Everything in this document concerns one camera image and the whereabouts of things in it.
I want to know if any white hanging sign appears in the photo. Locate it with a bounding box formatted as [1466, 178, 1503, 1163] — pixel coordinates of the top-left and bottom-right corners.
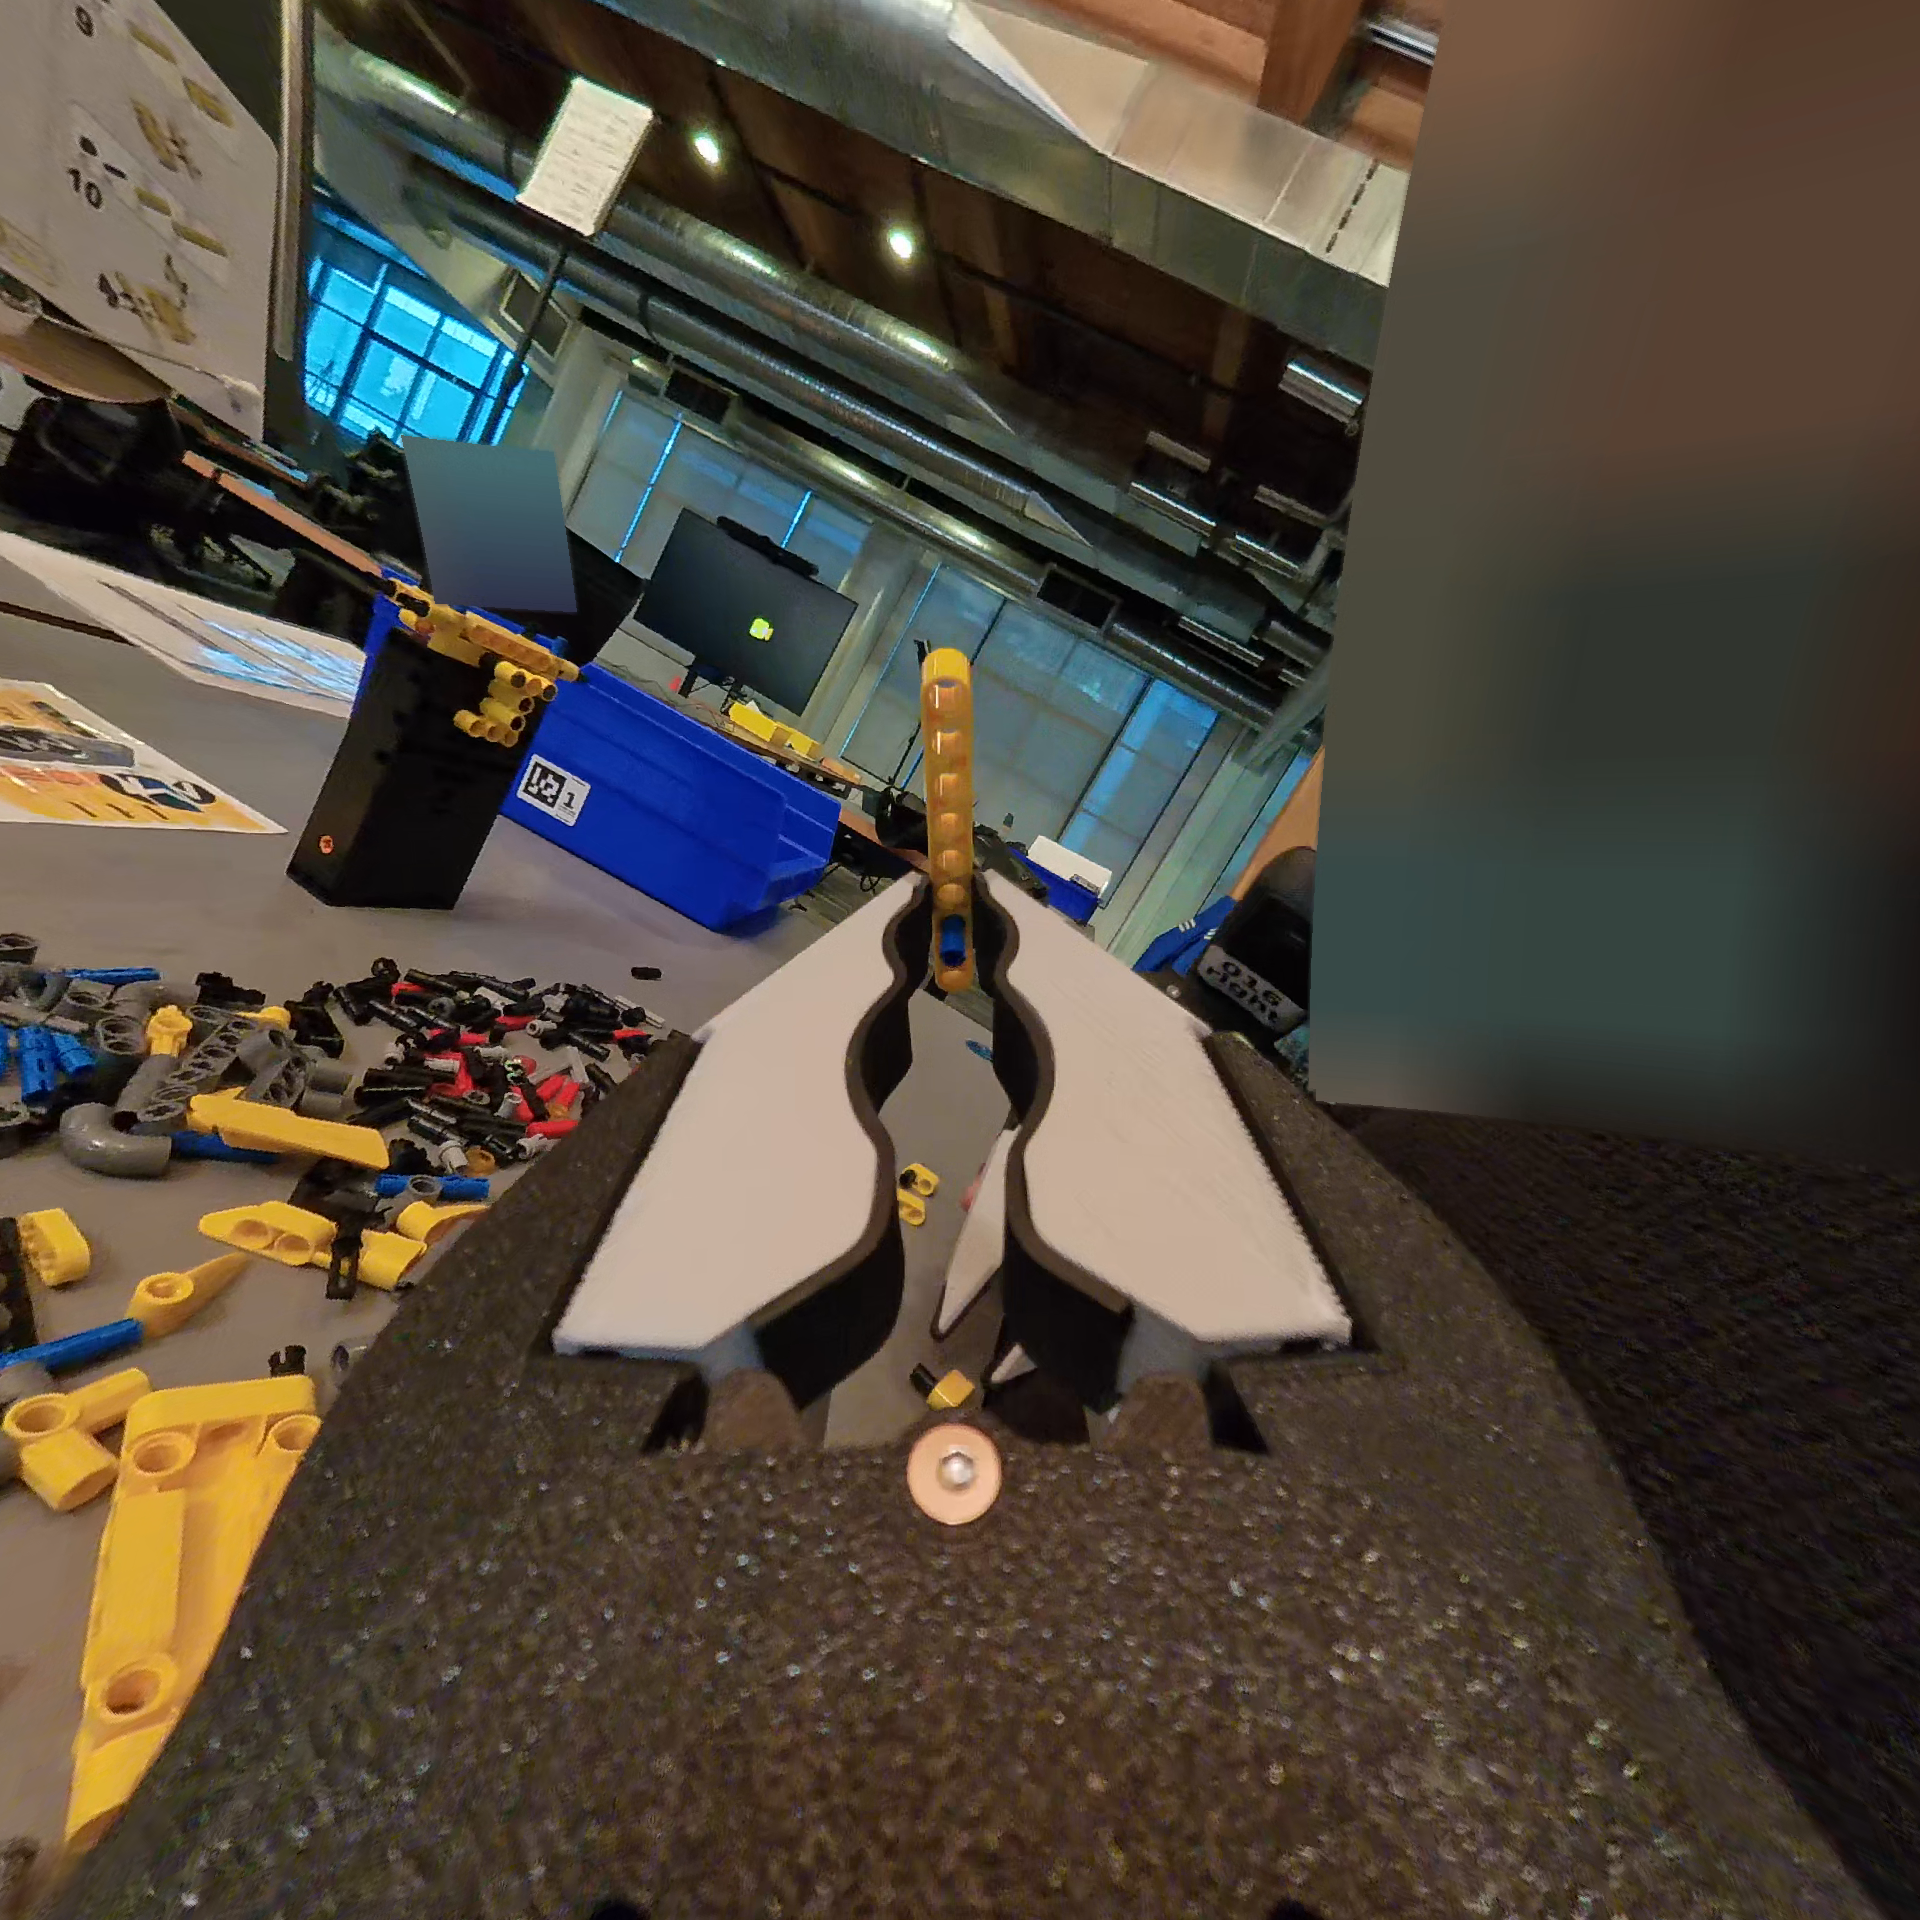
[515, 76, 659, 238]

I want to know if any blue storage bin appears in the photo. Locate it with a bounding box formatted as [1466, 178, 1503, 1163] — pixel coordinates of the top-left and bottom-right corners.
[359, 576, 845, 936]

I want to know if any open instruction booklet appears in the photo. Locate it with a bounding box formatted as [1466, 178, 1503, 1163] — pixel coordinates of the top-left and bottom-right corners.
[0, 0, 281, 441]

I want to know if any black cardboard box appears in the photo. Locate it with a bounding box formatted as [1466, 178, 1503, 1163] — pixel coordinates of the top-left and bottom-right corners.
[285, 576, 586, 913]

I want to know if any pile of black red pins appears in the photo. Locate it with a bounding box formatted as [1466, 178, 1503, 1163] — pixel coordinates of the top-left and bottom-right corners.
[293, 960, 670, 1180]

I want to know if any round silver ventilation duct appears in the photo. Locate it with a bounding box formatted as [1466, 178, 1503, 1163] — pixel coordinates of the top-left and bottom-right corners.
[315, 60, 1098, 541]

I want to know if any black computer monitor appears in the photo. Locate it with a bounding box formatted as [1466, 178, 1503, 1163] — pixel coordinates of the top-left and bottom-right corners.
[633, 508, 862, 722]

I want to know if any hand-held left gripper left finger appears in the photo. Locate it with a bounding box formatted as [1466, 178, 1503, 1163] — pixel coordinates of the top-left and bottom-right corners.
[550, 873, 927, 1409]

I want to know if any pile of yellow grey bricks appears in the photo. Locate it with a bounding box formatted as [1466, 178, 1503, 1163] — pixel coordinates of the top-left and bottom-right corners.
[0, 930, 495, 1853]

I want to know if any blue white cooler box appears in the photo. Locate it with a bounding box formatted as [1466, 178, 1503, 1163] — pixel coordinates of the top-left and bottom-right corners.
[1023, 836, 1116, 924]

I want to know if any long yellow toy beam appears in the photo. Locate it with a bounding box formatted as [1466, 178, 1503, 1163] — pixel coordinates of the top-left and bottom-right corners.
[918, 646, 988, 994]

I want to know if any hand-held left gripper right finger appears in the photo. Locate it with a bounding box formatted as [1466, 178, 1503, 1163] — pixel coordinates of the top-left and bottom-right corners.
[982, 873, 1356, 1409]

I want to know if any yellow frame block with holes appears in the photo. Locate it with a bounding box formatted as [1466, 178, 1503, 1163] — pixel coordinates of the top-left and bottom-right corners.
[67, 1372, 324, 1846]

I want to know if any wooden post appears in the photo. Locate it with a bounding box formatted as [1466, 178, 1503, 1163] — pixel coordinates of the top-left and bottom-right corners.
[1282, 744, 1327, 909]

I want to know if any large silver ventilation duct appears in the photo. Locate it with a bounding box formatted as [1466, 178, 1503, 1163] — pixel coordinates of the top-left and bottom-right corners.
[593, 0, 1427, 368]

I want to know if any person's dark knit sweater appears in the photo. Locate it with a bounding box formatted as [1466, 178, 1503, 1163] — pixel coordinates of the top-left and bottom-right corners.
[1327, 1102, 1920, 1920]

